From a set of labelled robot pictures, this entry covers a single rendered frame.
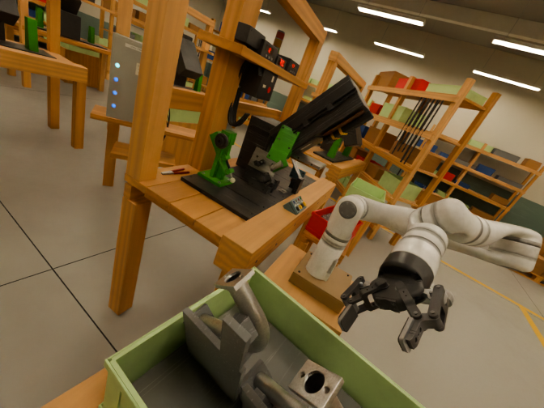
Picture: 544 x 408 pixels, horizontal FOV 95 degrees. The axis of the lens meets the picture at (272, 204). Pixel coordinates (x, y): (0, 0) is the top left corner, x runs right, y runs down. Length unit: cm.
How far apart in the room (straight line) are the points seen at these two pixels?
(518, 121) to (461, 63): 240
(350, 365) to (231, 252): 52
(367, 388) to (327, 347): 12
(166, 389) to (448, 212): 65
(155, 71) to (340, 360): 110
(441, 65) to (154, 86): 993
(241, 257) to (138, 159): 60
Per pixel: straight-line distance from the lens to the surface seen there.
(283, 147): 147
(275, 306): 78
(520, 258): 86
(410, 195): 412
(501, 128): 1042
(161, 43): 110
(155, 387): 66
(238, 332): 37
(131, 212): 133
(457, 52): 1064
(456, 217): 58
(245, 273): 37
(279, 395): 54
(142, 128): 116
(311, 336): 77
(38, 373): 169
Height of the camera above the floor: 144
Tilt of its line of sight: 24 degrees down
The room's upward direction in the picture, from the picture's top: 23 degrees clockwise
